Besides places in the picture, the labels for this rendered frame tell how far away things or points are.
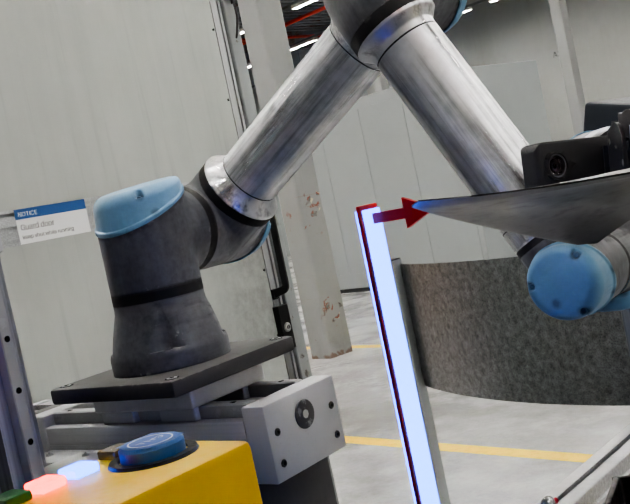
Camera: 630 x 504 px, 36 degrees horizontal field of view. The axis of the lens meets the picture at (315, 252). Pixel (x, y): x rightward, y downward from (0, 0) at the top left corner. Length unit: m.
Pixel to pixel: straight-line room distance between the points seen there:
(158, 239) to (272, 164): 0.18
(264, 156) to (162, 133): 1.39
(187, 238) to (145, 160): 1.35
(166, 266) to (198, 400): 0.17
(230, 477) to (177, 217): 0.67
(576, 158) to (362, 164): 10.47
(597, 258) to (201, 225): 0.53
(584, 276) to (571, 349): 1.65
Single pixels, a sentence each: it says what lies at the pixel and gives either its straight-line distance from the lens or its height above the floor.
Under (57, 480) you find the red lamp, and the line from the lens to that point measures 0.59.
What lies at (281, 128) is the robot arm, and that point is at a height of 1.30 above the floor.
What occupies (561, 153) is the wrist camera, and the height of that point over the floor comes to 1.20.
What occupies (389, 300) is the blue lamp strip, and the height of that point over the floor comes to 1.11.
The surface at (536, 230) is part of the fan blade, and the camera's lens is 0.76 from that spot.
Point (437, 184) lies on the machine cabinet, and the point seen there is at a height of 1.10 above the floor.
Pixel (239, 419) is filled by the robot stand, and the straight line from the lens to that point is 1.12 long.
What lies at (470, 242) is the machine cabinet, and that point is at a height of 0.42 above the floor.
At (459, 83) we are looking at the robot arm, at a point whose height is 1.29.
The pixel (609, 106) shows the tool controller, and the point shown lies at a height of 1.24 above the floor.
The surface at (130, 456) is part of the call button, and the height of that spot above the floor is 1.08.
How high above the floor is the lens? 1.20
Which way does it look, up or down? 3 degrees down
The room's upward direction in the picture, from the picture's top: 12 degrees counter-clockwise
